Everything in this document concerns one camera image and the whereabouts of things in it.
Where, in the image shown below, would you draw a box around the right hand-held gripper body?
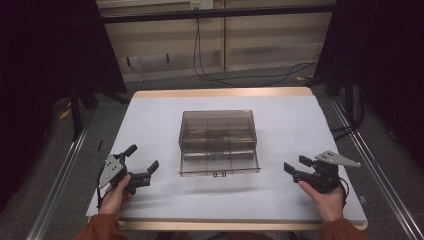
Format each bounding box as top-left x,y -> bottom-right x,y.
292,150 -> 362,195

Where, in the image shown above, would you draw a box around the white table cover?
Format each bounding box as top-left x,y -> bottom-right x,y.
85,94 -> 368,225

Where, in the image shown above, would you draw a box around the person's right hand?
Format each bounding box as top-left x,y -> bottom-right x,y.
297,180 -> 346,223

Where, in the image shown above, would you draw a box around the black metal stand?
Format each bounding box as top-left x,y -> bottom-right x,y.
68,78 -> 99,142
324,66 -> 365,141

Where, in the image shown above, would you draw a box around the smoky transparent plastic compartment box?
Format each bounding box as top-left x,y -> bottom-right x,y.
178,109 -> 261,178

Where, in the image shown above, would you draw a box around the black curtain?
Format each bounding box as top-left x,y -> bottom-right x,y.
313,0 -> 424,169
0,0 -> 128,212

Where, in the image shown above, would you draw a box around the person's left hand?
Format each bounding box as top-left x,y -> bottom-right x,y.
98,173 -> 134,218

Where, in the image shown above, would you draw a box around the white wall socket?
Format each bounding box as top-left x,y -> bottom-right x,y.
189,0 -> 214,11

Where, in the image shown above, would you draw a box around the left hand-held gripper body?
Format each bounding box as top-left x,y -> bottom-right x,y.
98,152 -> 152,197

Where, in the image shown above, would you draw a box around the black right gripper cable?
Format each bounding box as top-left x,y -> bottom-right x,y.
338,176 -> 350,205

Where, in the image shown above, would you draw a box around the metal floor rail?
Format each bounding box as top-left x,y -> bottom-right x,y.
329,95 -> 424,240
25,111 -> 98,240

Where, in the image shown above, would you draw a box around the black floor cables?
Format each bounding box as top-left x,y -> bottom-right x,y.
192,18 -> 318,88

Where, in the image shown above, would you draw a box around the black horizontal bar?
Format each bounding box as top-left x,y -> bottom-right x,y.
99,4 -> 336,24

